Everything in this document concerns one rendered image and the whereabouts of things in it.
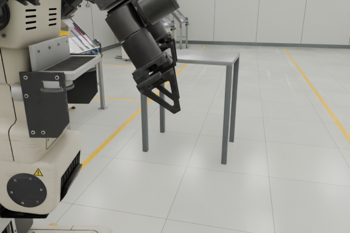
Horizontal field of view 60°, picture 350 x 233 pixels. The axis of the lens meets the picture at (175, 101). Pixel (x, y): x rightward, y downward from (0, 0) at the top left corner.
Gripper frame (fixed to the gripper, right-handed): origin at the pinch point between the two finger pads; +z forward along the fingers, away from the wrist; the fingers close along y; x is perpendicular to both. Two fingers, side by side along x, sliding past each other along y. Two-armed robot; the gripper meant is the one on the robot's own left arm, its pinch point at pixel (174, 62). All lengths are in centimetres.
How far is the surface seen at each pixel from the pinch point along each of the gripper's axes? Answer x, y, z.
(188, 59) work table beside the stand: 4, 118, 16
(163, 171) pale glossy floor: 59, 101, 78
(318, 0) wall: -322, 752, 126
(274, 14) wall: -215, 773, 105
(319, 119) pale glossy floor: -79, 211, 152
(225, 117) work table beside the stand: 0, 112, 66
